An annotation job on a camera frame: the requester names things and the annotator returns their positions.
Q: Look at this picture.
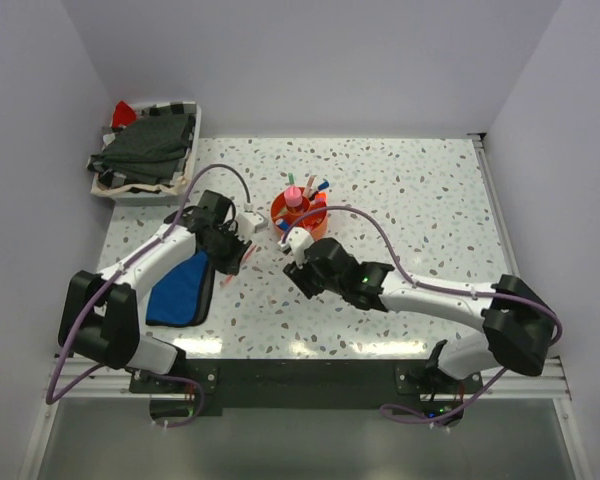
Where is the orange pink pen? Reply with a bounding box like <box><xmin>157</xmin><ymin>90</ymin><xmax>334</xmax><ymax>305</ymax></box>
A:
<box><xmin>220</xmin><ymin>244</ymin><xmax>257</xmax><ymax>288</ymax></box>

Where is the blue capped white marker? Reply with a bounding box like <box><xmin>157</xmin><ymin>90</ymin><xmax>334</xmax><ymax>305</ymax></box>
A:
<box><xmin>313</xmin><ymin>181</ymin><xmax>330</xmax><ymax>195</ymax></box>

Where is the peach capped white marker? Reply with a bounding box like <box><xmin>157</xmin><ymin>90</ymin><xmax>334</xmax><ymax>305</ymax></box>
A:
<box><xmin>303</xmin><ymin>175</ymin><xmax>316</xmax><ymax>198</ymax></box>

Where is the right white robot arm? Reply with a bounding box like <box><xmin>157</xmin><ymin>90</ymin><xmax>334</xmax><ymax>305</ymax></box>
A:
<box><xmin>282</xmin><ymin>237</ymin><xmax>561</xmax><ymax>393</ymax></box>

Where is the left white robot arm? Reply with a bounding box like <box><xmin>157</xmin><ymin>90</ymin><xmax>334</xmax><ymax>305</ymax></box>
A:
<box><xmin>58</xmin><ymin>190</ymin><xmax>264</xmax><ymax>392</ymax></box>

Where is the orange round desk organizer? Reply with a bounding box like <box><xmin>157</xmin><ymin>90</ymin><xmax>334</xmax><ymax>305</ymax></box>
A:
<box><xmin>269</xmin><ymin>193</ymin><xmax>328</xmax><ymax>240</ymax></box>

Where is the blue fabric pencil pouch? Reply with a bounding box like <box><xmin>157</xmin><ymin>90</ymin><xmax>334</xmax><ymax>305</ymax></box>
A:
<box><xmin>145</xmin><ymin>252</ymin><xmax>214</xmax><ymax>328</ymax></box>

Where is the white bin with dark cloth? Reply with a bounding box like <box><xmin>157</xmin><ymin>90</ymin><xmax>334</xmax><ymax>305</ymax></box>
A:
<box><xmin>86</xmin><ymin>101</ymin><xmax>202</xmax><ymax>206</ymax></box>

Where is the red cloth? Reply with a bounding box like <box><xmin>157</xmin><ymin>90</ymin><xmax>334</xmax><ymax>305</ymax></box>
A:
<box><xmin>111</xmin><ymin>101</ymin><xmax>138</xmax><ymax>128</ymax></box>

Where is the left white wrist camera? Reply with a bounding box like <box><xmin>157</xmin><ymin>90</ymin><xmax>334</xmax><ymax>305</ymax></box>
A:
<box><xmin>236</xmin><ymin>202</ymin><xmax>269</xmax><ymax>239</ymax></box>

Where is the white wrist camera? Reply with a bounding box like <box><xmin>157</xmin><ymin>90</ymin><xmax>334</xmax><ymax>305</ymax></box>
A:
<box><xmin>236</xmin><ymin>202</ymin><xmax>269</xmax><ymax>239</ymax></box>
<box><xmin>277</xmin><ymin>227</ymin><xmax>314</xmax><ymax>267</ymax></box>

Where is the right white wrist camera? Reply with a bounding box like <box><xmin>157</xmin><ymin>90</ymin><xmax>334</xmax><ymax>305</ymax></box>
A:
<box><xmin>277</xmin><ymin>227</ymin><xmax>314</xmax><ymax>267</ymax></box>

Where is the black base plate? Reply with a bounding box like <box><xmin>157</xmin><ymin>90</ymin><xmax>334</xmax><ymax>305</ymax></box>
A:
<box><xmin>129</xmin><ymin>359</ymin><xmax>483</xmax><ymax>421</ymax></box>

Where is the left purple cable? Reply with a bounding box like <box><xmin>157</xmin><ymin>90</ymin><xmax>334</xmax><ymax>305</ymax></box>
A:
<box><xmin>44</xmin><ymin>163</ymin><xmax>255</xmax><ymax>429</ymax></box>

